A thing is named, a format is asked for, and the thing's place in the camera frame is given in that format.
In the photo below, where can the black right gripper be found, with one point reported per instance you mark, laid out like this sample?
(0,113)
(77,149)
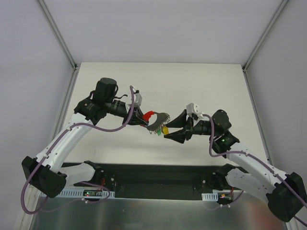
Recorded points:
(189,128)

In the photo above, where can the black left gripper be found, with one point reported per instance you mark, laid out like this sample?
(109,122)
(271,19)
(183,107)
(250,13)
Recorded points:
(134,115)

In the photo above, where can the green key tag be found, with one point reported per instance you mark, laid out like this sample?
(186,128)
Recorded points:
(159,134)

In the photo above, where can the yellow key tag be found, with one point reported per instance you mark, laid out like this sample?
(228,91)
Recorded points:
(165,130)

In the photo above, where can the steel key holder red handle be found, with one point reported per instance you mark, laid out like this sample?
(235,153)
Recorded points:
(161,120)

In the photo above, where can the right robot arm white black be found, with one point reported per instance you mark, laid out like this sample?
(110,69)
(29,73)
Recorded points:
(283,193)

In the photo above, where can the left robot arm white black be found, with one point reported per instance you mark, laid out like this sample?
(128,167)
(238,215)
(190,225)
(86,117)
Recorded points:
(45,171)

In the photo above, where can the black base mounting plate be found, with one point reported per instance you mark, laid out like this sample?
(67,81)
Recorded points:
(169,182)

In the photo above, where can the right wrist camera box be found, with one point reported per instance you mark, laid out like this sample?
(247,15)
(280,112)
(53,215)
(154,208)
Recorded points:
(193,111)

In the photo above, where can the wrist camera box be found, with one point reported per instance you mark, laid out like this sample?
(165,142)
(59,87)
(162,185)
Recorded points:
(135,97)
(193,111)

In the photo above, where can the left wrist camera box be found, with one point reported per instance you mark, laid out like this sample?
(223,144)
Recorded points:
(135,97)

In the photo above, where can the white slotted cable duct right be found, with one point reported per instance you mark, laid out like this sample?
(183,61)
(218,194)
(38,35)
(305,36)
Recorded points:
(210,197)

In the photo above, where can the white slotted cable duct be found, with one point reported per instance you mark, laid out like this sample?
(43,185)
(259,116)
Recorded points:
(210,197)
(83,193)

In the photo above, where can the aluminium side rail left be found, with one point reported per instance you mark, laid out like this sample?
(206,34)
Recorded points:
(64,105)

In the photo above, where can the white slotted cable duct left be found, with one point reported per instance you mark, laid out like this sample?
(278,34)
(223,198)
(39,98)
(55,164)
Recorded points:
(83,193)

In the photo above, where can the aluminium frame post left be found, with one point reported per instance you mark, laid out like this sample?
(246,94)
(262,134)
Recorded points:
(56,32)

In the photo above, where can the aluminium frame post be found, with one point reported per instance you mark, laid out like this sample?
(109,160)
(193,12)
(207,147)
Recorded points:
(266,32)
(56,32)

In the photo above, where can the aluminium frame post right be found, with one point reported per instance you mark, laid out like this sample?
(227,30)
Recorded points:
(266,32)

